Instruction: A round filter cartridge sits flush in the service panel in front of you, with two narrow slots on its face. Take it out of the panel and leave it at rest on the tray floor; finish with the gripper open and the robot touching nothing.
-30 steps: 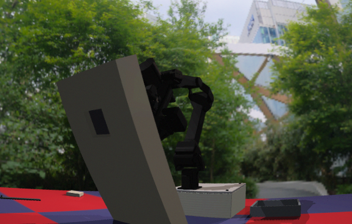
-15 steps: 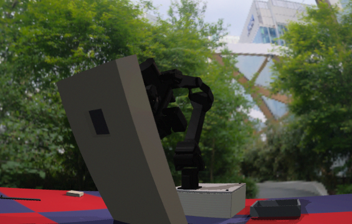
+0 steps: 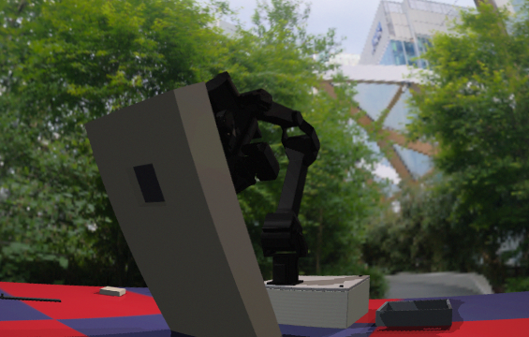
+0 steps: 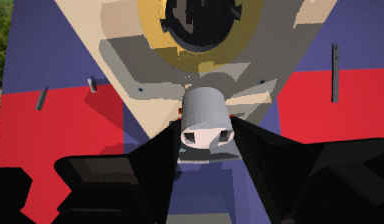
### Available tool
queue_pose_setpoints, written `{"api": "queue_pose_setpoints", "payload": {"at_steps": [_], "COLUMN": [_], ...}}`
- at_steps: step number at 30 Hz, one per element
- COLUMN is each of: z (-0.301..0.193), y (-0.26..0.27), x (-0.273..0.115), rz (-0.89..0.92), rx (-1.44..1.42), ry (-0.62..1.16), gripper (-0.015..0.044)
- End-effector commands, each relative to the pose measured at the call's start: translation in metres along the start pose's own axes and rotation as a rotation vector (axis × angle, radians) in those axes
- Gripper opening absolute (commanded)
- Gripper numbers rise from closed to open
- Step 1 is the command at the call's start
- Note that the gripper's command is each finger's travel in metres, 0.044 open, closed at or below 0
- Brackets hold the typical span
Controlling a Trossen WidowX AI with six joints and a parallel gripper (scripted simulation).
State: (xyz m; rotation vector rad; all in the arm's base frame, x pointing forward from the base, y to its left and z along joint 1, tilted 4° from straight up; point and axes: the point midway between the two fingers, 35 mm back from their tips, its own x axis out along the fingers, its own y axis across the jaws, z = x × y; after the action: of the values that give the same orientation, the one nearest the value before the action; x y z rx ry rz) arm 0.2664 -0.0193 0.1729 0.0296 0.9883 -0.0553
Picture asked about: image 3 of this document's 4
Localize beige service panel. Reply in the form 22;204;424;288
85;81;282;337

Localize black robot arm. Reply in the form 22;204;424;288
205;71;320;286

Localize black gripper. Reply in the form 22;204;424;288
222;125;280;195

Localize beige flat block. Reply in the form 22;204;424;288
99;286;125;297

